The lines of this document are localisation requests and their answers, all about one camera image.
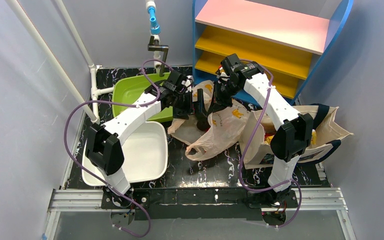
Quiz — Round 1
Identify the colourful wooden shelf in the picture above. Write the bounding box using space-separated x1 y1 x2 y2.
192 0 353 104

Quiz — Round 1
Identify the white pipe faucet stand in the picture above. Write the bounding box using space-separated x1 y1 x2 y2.
145 0 169 77

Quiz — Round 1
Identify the banana print plastic bag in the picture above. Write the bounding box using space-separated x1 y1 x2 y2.
167 99 250 161

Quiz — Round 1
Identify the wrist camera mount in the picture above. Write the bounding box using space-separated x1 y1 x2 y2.
215 65 229 80
183 75 194 93

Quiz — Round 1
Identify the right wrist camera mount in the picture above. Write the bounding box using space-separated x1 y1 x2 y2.
215 65 229 80

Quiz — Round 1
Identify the white plastic basin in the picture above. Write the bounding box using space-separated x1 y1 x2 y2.
81 121 169 187

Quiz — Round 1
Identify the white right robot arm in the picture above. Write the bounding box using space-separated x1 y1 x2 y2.
209 53 313 193

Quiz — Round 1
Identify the aluminium frame rail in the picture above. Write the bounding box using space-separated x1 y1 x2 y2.
41 189 103 240

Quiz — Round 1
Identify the yellow snack packet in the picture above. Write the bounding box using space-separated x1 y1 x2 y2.
263 132 276 145

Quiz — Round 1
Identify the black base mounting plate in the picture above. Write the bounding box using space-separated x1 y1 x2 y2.
101 187 298 221

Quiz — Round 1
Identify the beige canvas tote bag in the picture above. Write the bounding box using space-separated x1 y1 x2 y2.
243 103 352 170

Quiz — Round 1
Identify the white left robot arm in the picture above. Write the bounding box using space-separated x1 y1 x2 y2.
83 70 203 196

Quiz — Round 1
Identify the dark toy avocado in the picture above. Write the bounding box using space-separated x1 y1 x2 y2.
196 116 211 132

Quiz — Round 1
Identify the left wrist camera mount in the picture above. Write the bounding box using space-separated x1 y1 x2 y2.
183 75 194 93

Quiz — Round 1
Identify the white diagonal pole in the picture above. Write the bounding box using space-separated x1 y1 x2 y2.
5 0 98 123

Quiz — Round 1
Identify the green plastic basin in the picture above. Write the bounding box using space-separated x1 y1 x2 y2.
112 75 173 123

